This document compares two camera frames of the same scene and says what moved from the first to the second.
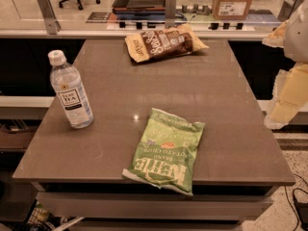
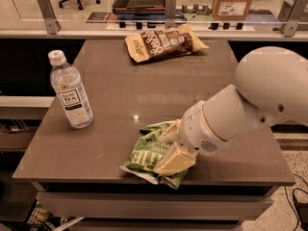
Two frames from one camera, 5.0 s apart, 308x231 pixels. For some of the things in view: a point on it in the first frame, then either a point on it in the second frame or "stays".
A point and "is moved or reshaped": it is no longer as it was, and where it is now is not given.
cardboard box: (232, 2) stays
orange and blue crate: (141, 2) stays
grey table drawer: (149, 205) stays
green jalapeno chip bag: (166, 151) is moved or reshaped
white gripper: (296, 38) to (194, 129)
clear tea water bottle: (68, 87) stays
